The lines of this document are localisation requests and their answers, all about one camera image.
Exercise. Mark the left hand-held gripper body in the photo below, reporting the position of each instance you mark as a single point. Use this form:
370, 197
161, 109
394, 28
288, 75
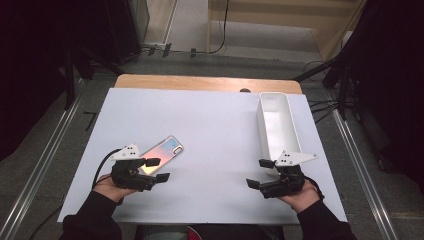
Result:
128, 175

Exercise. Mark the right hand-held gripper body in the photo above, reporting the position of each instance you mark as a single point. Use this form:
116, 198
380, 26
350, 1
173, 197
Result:
286, 185

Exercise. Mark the iridescent smartphone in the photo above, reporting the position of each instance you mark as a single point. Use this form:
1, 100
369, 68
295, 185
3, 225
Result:
163, 150

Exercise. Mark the person's right hand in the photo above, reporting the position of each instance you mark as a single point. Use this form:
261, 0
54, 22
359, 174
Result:
303, 200

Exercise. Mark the person's left hand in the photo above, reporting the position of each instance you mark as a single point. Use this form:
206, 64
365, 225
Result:
108, 190

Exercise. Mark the white rectangular plastic bin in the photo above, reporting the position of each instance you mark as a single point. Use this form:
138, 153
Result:
278, 126

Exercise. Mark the white table sheet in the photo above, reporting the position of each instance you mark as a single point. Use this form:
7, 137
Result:
206, 160

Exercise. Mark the black tripod stand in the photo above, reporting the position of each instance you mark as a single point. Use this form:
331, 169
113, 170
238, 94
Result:
343, 73

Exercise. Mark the dark cabinet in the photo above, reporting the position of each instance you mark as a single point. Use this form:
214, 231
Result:
123, 26

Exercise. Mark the metal floor rail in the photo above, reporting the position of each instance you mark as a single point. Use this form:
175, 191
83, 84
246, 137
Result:
363, 173
40, 166

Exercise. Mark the wooden shelf frame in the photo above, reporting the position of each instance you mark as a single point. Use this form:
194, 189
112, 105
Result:
333, 30

